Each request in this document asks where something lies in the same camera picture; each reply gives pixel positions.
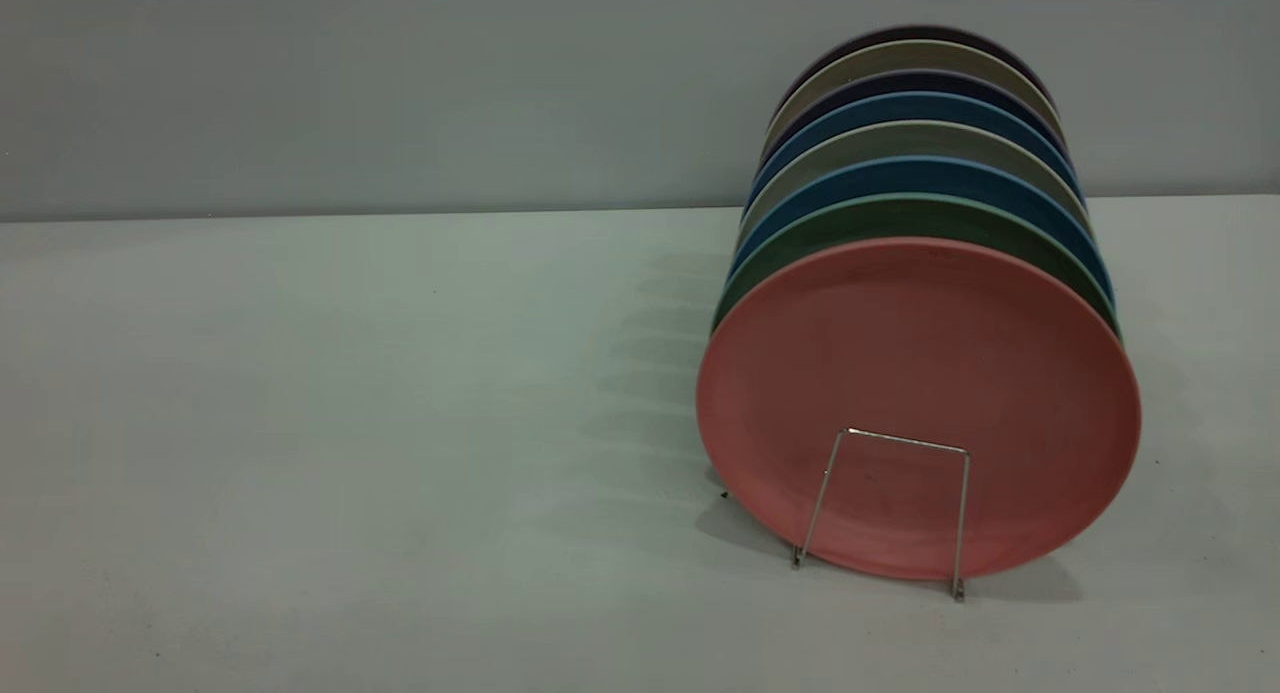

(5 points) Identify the pink round plate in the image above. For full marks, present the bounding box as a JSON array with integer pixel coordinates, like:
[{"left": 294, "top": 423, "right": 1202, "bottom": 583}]
[{"left": 696, "top": 236, "right": 1142, "bottom": 581}]

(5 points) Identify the green round plate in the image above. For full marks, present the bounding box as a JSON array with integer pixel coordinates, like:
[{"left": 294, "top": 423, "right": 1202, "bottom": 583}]
[{"left": 711, "top": 194, "right": 1122, "bottom": 340}]

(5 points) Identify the blue round plate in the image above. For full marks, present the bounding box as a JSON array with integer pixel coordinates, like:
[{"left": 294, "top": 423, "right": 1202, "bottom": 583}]
[
  {"left": 730, "top": 155, "right": 1115, "bottom": 306},
  {"left": 748, "top": 91, "right": 1085, "bottom": 216}
]

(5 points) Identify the beige round plate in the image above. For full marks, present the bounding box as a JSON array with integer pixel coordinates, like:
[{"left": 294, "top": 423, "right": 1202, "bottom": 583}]
[{"left": 740, "top": 120, "right": 1092, "bottom": 246}]

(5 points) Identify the navy purple round plate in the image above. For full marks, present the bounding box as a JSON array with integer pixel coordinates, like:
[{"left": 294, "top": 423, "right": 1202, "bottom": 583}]
[{"left": 759, "top": 69, "right": 1070, "bottom": 170}]

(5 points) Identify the cream round plate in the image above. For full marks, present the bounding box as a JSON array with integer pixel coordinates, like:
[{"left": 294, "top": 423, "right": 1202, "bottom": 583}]
[{"left": 765, "top": 39, "right": 1062, "bottom": 150}]

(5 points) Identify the dark purple round plate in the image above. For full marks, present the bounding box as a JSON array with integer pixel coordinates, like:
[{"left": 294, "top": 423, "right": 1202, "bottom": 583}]
[{"left": 785, "top": 25, "right": 1051, "bottom": 106}]

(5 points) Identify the silver wire plate rack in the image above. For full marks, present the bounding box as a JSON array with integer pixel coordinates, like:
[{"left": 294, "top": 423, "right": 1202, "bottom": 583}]
[{"left": 793, "top": 428, "right": 972, "bottom": 602}]

